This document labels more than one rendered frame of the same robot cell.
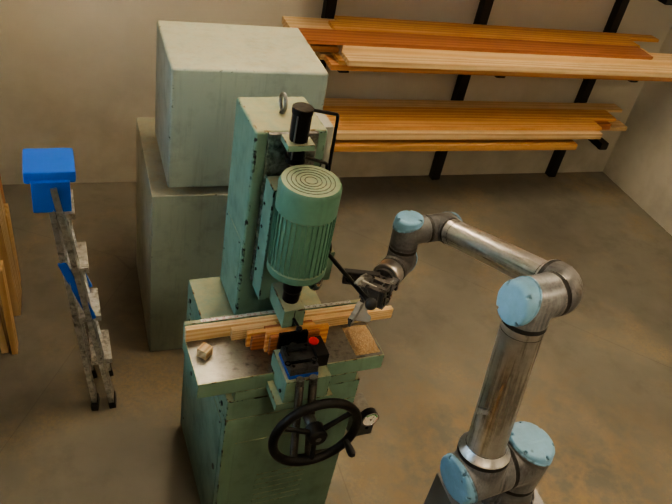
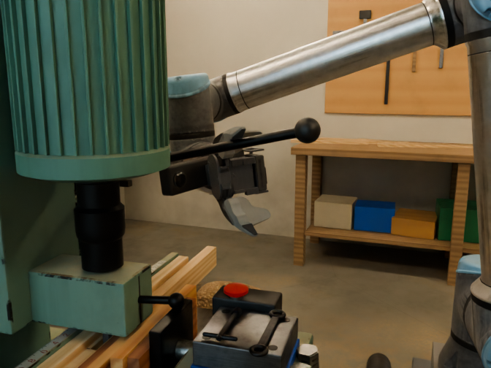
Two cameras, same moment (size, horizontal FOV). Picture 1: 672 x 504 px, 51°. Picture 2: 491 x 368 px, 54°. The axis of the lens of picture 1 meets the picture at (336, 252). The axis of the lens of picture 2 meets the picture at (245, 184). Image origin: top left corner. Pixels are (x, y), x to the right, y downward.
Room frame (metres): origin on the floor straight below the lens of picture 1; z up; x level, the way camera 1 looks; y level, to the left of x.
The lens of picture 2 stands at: (1.09, 0.38, 1.26)
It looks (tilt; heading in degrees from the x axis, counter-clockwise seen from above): 12 degrees down; 315
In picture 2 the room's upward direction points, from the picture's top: straight up
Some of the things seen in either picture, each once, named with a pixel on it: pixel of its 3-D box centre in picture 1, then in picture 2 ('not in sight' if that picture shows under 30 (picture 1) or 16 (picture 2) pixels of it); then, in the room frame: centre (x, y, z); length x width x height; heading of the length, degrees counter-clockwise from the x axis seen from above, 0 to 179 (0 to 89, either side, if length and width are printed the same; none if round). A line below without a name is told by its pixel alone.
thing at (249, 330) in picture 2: (305, 356); (248, 328); (1.45, 0.02, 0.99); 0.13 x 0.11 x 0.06; 118
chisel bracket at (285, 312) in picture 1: (287, 305); (93, 297); (1.64, 0.11, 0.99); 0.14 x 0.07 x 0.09; 28
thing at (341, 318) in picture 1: (314, 322); (145, 316); (1.67, 0.02, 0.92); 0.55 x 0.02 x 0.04; 118
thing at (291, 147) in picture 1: (298, 133); not in sight; (1.74, 0.17, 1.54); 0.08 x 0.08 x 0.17; 28
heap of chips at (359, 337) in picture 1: (361, 336); (229, 292); (1.65, -0.14, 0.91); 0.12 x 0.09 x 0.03; 28
